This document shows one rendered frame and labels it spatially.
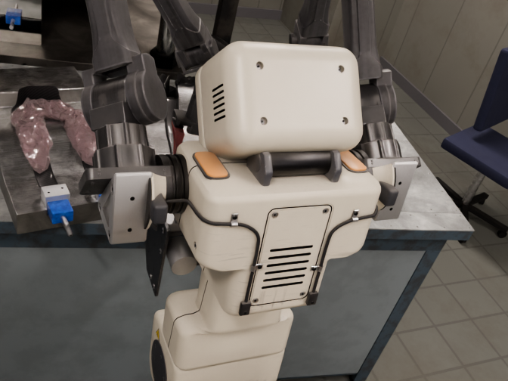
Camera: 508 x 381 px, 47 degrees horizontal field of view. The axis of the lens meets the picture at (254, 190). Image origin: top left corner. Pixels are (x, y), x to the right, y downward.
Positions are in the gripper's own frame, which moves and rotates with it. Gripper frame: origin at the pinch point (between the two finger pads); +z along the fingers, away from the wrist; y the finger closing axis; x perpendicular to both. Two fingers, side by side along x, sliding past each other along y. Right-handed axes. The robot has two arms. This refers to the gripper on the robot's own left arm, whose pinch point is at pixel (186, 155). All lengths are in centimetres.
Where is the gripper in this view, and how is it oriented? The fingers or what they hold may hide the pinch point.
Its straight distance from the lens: 132.5
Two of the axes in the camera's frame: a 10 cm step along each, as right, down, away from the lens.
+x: 2.6, 5.0, -8.3
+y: -9.1, -1.6, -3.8
